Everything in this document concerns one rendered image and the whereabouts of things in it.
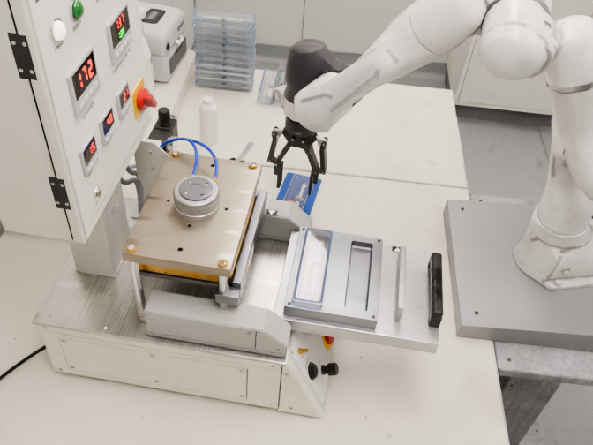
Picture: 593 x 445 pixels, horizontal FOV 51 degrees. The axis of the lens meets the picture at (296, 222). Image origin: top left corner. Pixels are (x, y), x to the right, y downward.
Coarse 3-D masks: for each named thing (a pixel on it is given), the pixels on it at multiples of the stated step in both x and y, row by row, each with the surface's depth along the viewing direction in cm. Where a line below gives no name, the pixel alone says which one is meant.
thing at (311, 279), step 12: (312, 228) 121; (312, 240) 119; (324, 240) 119; (312, 252) 117; (324, 252) 117; (300, 264) 115; (312, 264) 115; (324, 264) 115; (300, 276) 112; (312, 276) 113; (324, 276) 113; (300, 288) 111; (312, 288) 111; (324, 288) 111; (300, 300) 109; (312, 300) 109
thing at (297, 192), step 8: (296, 176) 168; (304, 176) 168; (296, 184) 166; (304, 184) 166; (288, 192) 163; (296, 192) 163; (304, 192) 163; (288, 200) 161; (296, 200) 161; (304, 200) 161
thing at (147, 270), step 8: (248, 224) 115; (240, 248) 109; (144, 264) 106; (144, 272) 108; (152, 272) 108; (160, 272) 107; (168, 272) 107; (176, 272) 106; (184, 272) 106; (192, 272) 106; (232, 272) 105; (176, 280) 108; (184, 280) 107; (192, 280) 107; (200, 280) 107; (208, 280) 106; (216, 280) 106; (232, 280) 106
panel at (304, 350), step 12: (300, 336) 116; (312, 336) 122; (324, 336) 128; (300, 348) 114; (312, 348) 121; (324, 348) 127; (300, 360) 114; (312, 360) 120; (324, 360) 126; (300, 372) 113; (312, 384) 118; (324, 384) 124; (324, 396) 122; (324, 408) 121
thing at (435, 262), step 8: (432, 256) 118; (440, 256) 118; (432, 264) 116; (440, 264) 116; (432, 272) 115; (440, 272) 115; (432, 280) 114; (440, 280) 113; (432, 288) 112; (440, 288) 112; (432, 296) 111; (440, 296) 111; (432, 304) 110; (440, 304) 109; (432, 312) 108; (440, 312) 108; (432, 320) 109; (440, 320) 109
